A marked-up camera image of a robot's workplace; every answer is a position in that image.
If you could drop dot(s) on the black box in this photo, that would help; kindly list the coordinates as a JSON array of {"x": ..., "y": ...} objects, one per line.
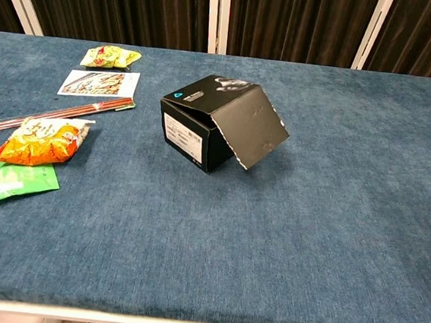
[{"x": 188, "y": 128}]

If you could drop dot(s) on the blue carpeted table top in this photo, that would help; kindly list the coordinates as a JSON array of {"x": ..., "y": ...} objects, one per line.
[{"x": 270, "y": 231}]

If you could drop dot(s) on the printed picture card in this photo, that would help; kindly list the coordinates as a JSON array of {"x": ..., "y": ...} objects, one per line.
[{"x": 97, "y": 83}]

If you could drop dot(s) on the yellow green snack bag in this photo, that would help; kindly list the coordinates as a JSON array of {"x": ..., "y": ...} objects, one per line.
[{"x": 109, "y": 57}]

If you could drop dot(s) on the red chopsticks in clear wrapper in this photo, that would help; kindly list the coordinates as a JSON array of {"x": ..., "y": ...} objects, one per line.
[{"x": 71, "y": 111}]

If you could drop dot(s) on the orange white snack bag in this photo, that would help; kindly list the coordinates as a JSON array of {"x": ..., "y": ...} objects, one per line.
[{"x": 41, "y": 144}]

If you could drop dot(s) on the green sachet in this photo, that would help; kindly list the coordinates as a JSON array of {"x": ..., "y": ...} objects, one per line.
[{"x": 11, "y": 184}]

